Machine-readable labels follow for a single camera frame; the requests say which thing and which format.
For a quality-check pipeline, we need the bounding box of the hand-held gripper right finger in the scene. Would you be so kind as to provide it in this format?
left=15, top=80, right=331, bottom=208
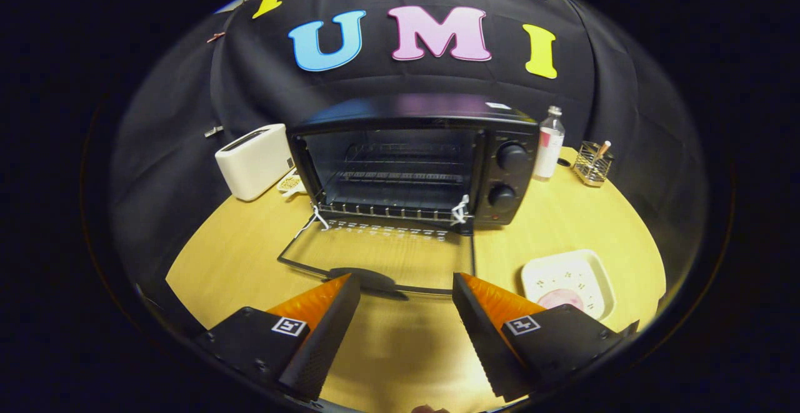
left=451, top=272, right=639, bottom=403

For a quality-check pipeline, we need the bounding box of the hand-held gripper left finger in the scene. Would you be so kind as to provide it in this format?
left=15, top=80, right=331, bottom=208
left=194, top=272, right=362, bottom=402

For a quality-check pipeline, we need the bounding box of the pink ham slice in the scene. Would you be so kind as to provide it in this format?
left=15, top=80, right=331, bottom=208
left=536, top=288, right=586, bottom=312

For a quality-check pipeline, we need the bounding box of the cream square plate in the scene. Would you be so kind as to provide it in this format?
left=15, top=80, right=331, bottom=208
left=521, top=249, right=616, bottom=321

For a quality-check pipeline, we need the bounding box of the black toaster oven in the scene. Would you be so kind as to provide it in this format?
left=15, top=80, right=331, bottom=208
left=277, top=93, right=541, bottom=300

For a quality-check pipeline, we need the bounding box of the white bread toaster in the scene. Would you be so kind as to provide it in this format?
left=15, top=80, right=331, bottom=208
left=214, top=124, right=296, bottom=202

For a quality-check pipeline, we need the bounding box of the small white dish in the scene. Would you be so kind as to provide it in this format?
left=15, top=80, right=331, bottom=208
left=277, top=174, right=308, bottom=198

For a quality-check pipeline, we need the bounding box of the clear bottle pink label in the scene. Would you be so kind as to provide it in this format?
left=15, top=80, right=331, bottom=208
left=533, top=106, right=566, bottom=181

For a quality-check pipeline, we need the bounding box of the wire utensil holder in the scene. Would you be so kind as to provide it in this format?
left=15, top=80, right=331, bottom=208
left=573, top=141, right=615, bottom=187

